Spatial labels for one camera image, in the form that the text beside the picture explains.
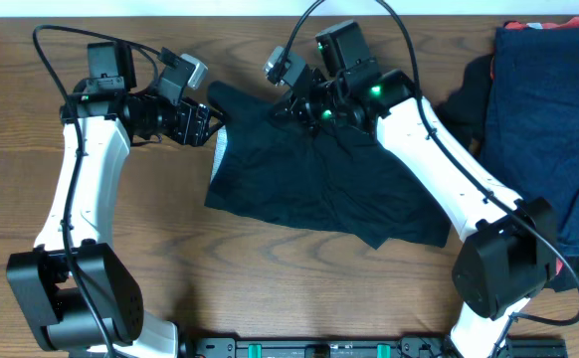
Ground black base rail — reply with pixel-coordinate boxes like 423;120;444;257
193;336;568;358

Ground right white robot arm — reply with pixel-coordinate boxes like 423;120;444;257
265;20;559;357

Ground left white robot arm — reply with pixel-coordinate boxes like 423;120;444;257
6;40;215;357

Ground dark teal black shorts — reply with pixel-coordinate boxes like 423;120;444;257
205;81;451;249

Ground navy blue folded garment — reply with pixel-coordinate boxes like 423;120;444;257
479;22;579;258

